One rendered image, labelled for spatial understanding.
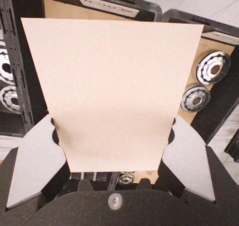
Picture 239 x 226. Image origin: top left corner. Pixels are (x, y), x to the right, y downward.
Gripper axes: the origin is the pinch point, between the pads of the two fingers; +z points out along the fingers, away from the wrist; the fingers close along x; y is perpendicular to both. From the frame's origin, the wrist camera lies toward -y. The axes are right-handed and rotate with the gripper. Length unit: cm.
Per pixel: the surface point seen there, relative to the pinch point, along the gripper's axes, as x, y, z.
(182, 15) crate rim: 13.5, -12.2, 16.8
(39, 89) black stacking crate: -22.4, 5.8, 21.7
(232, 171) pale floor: 226, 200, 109
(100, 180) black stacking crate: -8, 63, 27
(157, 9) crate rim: 8.3, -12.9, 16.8
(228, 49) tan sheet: 35.7, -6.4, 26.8
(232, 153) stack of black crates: 112, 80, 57
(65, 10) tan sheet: -13.0, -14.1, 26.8
